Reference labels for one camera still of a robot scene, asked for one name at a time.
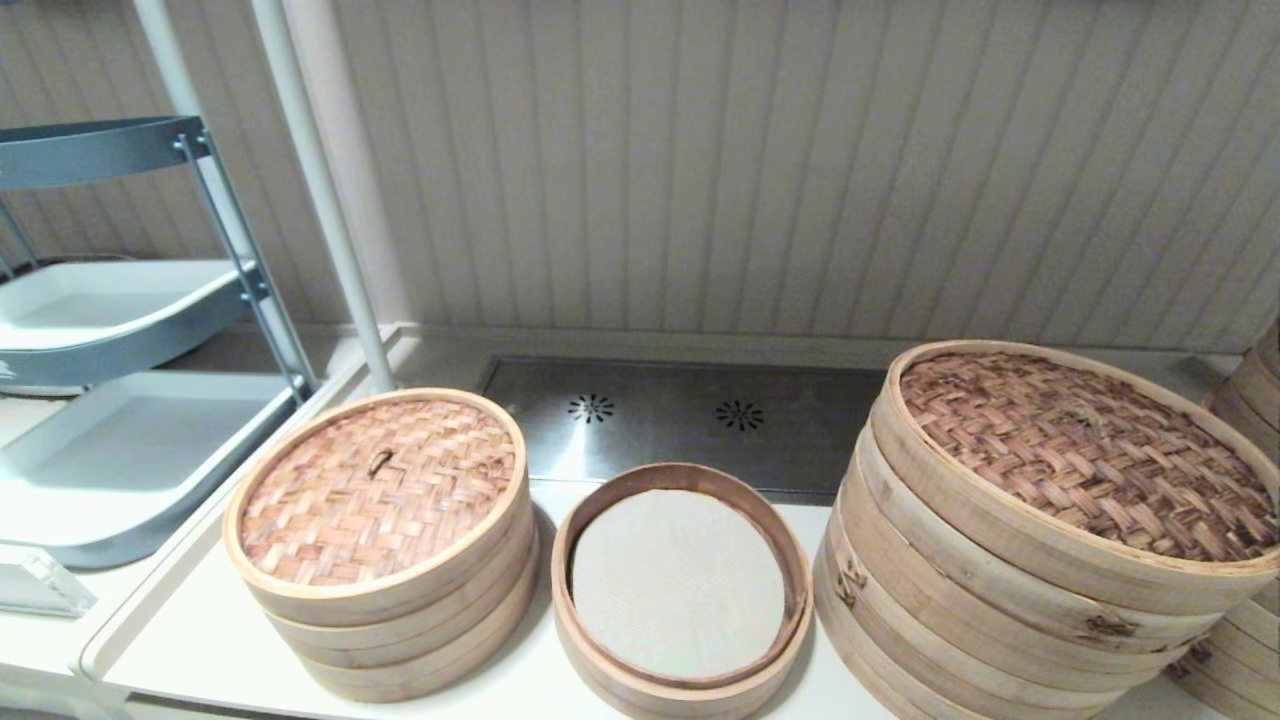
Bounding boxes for small woven bamboo lid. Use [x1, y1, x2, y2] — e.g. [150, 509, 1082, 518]
[222, 387, 528, 629]

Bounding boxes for white cloth steamer liner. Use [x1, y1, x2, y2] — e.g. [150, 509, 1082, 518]
[570, 488, 788, 683]

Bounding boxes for small bamboo steamer basket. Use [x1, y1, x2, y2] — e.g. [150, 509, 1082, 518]
[262, 505, 541, 704]
[550, 462, 816, 720]

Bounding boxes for large bamboo steamer stack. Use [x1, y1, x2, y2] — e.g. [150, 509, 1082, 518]
[815, 420, 1236, 720]

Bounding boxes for large woven bamboo steamer lid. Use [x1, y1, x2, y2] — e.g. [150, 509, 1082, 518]
[870, 340, 1280, 621]

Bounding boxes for steel drain plate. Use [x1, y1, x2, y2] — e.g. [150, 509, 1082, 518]
[478, 357, 891, 498]

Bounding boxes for white vertical pole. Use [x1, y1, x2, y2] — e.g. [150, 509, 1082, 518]
[130, 0, 206, 121]
[250, 0, 401, 393]

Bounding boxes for clear acrylic sign holder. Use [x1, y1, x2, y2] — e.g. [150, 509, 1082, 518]
[0, 545, 99, 618]

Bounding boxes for grey metal rack frame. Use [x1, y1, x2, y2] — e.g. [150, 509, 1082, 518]
[0, 115, 319, 403]

